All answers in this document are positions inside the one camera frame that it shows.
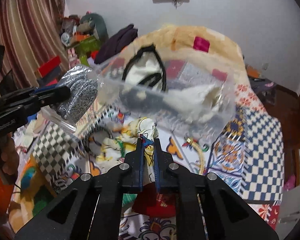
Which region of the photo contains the black white braided hair ring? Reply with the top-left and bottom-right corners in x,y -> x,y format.
83,126 -> 114,156

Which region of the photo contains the clothes pile on floor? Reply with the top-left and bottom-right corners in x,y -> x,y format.
245,64 -> 277,106

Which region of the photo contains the red velvet drawstring pouch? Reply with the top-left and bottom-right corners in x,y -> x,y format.
132,183 -> 176,218

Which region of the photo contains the colourful patchwork tablecloth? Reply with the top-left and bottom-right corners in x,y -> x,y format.
9,84 -> 284,239

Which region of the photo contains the green cardboard box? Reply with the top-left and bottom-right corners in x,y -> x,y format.
68,36 -> 102,66

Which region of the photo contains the red box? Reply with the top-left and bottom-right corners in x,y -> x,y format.
37,56 -> 61,78

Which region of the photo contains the left hand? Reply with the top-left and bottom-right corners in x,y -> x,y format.
0,133 -> 19,175

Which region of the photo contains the clear plastic storage box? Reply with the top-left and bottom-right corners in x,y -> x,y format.
42,48 -> 236,143

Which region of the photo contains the green dinosaur plush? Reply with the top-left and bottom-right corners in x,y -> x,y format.
77,12 -> 109,45

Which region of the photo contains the beige fleece blanket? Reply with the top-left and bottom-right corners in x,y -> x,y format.
119,24 -> 250,91

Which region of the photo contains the pink rabbit figurine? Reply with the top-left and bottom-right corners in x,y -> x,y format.
67,48 -> 81,69

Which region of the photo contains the yellow white patterned scrunchie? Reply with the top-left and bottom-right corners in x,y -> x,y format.
96,117 -> 159,185

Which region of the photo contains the green knitted cloth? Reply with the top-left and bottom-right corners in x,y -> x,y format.
122,193 -> 137,206

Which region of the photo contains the dark purple garment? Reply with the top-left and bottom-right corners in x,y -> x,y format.
94,24 -> 138,64

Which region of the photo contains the striped brown curtain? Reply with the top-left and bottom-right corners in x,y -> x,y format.
0,0 -> 68,88

